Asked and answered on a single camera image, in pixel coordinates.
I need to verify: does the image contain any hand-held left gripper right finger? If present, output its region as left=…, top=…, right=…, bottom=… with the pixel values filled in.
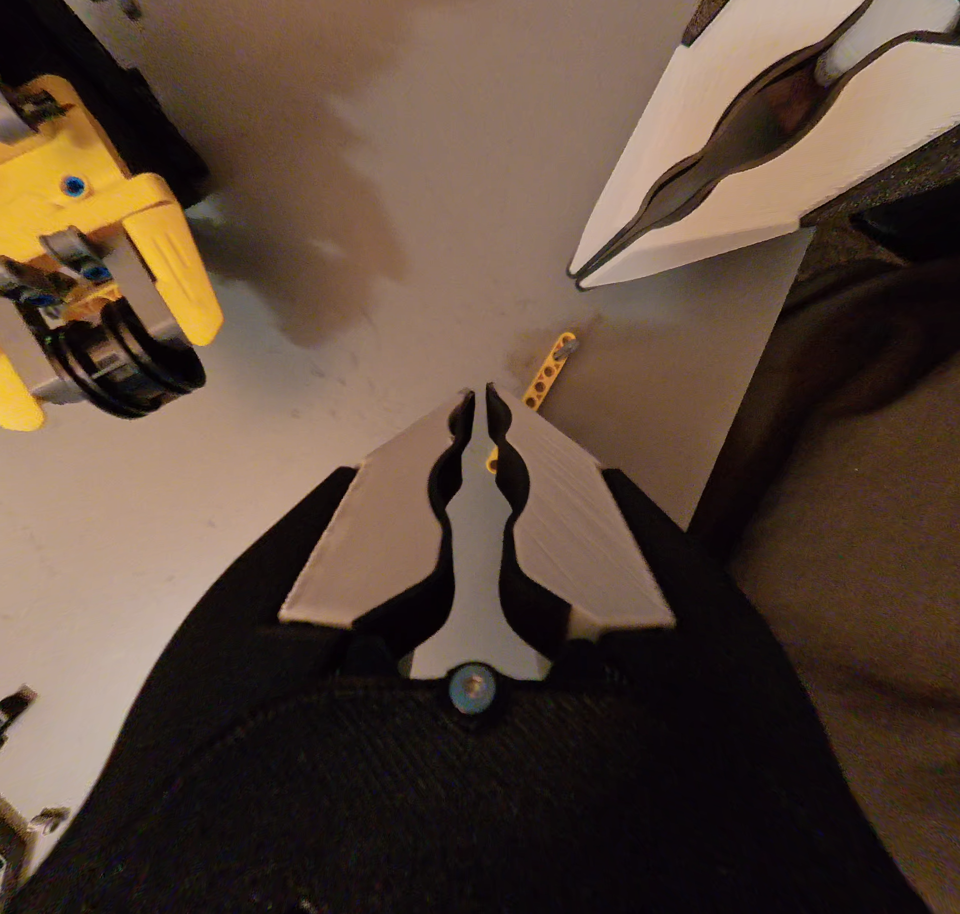
left=485, top=382, right=678, bottom=660

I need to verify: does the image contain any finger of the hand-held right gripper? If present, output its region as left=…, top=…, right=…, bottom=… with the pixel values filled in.
left=574, top=28, right=960, bottom=292
left=566, top=0, right=891, bottom=279

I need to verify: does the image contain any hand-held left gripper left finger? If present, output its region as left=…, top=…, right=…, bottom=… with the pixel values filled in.
left=277, top=388, right=477, bottom=656

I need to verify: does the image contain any yellow thin toy beam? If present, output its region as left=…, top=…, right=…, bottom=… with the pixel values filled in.
left=486, top=331, right=580, bottom=474

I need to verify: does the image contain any person's right hand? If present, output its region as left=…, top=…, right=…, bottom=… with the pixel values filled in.
left=769, top=65, right=824, bottom=131

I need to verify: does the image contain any yellow black toy brick model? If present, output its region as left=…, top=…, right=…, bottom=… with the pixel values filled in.
left=0, top=0, right=226, bottom=433

